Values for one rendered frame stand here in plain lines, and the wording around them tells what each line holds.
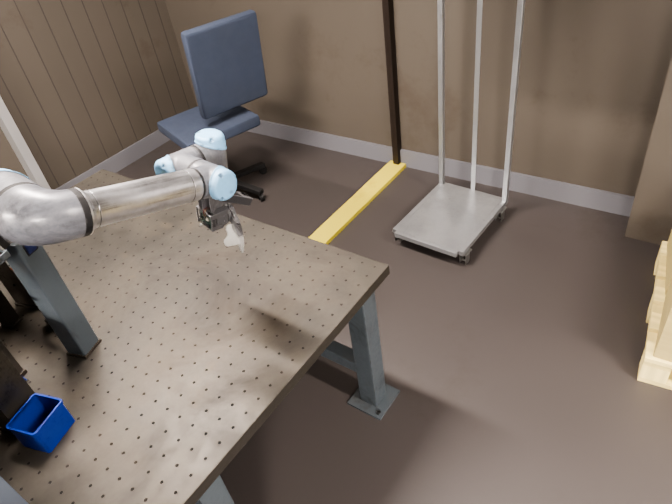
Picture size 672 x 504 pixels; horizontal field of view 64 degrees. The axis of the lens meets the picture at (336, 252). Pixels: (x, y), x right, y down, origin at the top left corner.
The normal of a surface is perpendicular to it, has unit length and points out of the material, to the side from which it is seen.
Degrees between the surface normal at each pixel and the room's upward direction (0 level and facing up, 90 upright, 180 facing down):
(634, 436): 0
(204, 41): 98
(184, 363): 0
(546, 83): 90
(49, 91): 90
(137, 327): 0
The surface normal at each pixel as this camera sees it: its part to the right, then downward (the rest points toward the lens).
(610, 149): -0.56, 0.58
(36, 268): 0.95, 0.10
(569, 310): -0.13, -0.77
